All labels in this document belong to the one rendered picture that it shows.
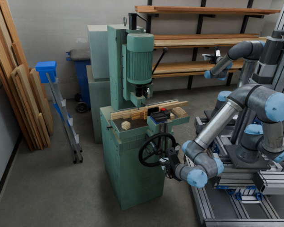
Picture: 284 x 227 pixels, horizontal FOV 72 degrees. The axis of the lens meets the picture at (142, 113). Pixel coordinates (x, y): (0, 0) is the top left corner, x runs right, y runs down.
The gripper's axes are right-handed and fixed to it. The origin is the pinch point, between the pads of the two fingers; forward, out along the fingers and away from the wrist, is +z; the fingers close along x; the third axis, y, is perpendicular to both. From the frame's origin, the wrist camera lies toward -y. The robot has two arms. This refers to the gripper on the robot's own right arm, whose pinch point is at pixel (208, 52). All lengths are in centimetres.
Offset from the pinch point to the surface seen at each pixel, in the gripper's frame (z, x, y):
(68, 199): -46, -169, 102
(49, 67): 5, -154, -12
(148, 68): -58, -81, -18
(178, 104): -46, -54, 24
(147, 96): -42, -79, 12
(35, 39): 175, -196, -11
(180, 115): -61, -59, 25
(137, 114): -56, -93, 18
